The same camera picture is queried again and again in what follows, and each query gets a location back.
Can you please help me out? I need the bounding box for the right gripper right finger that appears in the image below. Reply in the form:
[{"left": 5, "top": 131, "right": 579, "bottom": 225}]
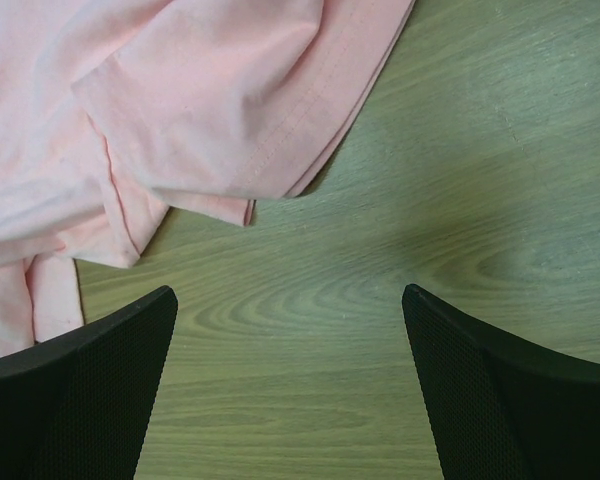
[{"left": 402, "top": 284, "right": 600, "bottom": 479}]

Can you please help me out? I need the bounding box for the salmon pink t-shirt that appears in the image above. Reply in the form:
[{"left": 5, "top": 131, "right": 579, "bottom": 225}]
[{"left": 0, "top": 1, "right": 413, "bottom": 357}]

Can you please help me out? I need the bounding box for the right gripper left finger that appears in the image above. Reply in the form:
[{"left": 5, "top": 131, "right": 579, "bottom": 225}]
[{"left": 0, "top": 286, "right": 178, "bottom": 479}]

